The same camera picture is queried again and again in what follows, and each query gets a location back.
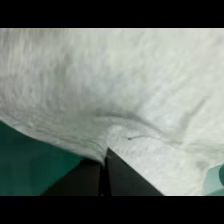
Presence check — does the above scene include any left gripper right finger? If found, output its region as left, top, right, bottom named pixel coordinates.
left=105, top=147, right=164, bottom=197

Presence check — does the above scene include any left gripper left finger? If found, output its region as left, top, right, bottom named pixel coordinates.
left=41, top=158, right=102, bottom=197

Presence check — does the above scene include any white garment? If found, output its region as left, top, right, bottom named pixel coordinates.
left=0, top=28, right=224, bottom=197

